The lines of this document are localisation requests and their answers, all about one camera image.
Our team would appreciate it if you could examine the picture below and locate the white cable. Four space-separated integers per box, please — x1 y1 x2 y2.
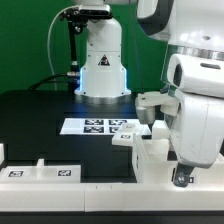
46 5 78 91

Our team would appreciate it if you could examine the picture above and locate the black camera stand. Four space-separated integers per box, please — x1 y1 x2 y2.
59 7 112 94

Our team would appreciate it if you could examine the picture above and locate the white cabinet body box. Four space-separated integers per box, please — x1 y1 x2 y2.
132 135 224 185

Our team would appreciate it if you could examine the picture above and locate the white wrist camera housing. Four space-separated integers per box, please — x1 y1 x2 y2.
167 54 224 98

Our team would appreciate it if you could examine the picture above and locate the white marker sheet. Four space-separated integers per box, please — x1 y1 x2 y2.
60 118 151 135

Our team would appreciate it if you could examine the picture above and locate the white cabinet door panel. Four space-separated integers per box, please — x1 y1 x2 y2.
0 159 81 184

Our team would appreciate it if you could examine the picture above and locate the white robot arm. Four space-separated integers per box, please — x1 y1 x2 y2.
129 0 224 187

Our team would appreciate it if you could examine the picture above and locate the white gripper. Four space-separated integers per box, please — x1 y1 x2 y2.
165 90 224 187

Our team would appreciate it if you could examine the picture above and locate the white front fence bar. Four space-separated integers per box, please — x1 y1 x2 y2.
0 183 224 212

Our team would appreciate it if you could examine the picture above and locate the small white cabinet top panel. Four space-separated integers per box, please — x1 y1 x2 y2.
112 123 151 147

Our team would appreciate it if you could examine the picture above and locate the white left fence bar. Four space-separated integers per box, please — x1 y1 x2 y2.
0 143 4 166

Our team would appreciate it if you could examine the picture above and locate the black cable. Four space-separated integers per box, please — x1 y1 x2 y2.
27 71 81 92

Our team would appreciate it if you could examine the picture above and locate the white fence bar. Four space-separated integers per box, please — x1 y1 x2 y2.
0 143 4 166
0 183 224 212

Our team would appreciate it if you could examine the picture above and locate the long white cabinet side piece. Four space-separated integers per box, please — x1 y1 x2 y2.
152 120 169 140

